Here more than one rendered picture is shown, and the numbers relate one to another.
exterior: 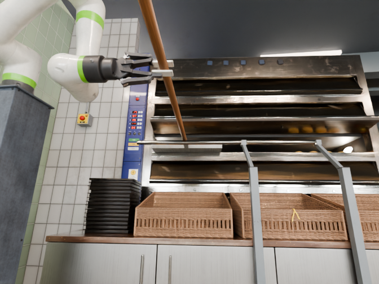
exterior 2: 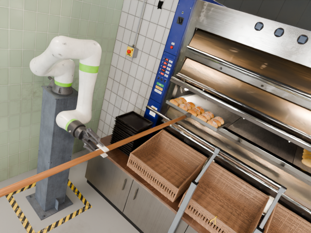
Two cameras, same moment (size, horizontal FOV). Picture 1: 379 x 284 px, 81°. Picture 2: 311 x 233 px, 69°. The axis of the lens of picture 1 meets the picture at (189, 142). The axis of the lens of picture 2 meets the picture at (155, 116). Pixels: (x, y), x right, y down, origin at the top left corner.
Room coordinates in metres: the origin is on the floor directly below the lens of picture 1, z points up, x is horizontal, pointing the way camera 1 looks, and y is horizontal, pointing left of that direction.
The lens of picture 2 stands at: (-0.15, -0.55, 1.97)
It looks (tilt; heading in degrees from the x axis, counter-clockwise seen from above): 25 degrees down; 26
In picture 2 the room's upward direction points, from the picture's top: 18 degrees clockwise
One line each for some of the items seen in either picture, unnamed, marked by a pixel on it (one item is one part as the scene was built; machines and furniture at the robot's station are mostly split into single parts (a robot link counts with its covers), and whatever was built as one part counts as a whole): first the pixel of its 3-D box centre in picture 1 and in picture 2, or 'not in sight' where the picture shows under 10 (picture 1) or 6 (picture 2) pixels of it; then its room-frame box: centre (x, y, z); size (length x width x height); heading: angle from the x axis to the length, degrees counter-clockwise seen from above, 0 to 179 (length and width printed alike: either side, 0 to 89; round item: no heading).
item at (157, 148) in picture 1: (188, 151); (198, 111); (1.85, 0.01, 1.19); 0.55 x 0.36 x 0.03; 86
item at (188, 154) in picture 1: (259, 155); (255, 147); (1.80, -0.58, 1.16); 1.80 x 0.06 x 0.04; 87
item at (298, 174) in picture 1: (261, 172); (247, 161); (1.78, -0.58, 1.02); 1.79 x 0.11 x 0.19; 87
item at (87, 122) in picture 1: (84, 120); (132, 51); (1.82, 0.92, 1.46); 0.10 x 0.07 x 0.10; 87
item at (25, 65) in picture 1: (20, 66); (63, 71); (0.90, 0.79, 1.36); 0.16 x 0.13 x 0.19; 164
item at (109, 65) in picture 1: (118, 69); (84, 135); (0.67, 0.25, 1.19); 0.09 x 0.07 x 0.08; 87
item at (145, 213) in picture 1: (185, 210); (167, 161); (1.55, 0.02, 0.72); 0.56 x 0.49 x 0.28; 87
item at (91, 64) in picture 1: (98, 70); (77, 129); (0.68, 0.32, 1.20); 0.12 x 0.06 x 0.09; 177
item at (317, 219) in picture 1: (277, 211); (224, 201); (1.51, -0.58, 0.72); 0.56 x 0.49 x 0.28; 87
